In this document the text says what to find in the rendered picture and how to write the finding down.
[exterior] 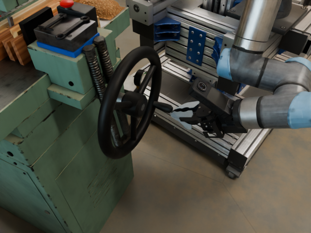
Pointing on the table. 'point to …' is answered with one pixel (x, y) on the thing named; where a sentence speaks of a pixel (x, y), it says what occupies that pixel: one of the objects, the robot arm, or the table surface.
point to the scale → (15, 9)
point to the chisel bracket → (10, 4)
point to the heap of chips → (104, 8)
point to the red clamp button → (66, 3)
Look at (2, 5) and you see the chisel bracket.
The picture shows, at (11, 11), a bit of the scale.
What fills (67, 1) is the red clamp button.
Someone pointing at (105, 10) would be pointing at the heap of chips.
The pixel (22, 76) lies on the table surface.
